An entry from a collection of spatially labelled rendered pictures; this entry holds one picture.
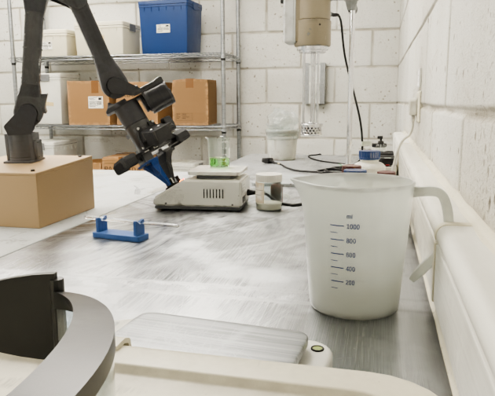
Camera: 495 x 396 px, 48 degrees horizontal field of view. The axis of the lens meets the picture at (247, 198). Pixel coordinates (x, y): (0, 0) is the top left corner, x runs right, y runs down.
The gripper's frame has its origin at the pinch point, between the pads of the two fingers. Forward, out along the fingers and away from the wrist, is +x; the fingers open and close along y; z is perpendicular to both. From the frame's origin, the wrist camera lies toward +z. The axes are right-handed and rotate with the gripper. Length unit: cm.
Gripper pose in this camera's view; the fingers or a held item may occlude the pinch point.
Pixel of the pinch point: (163, 170)
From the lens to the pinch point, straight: 126.9
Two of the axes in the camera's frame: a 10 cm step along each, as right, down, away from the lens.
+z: 5.3, -2.3, -8.1
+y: 6.8, -4.5, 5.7
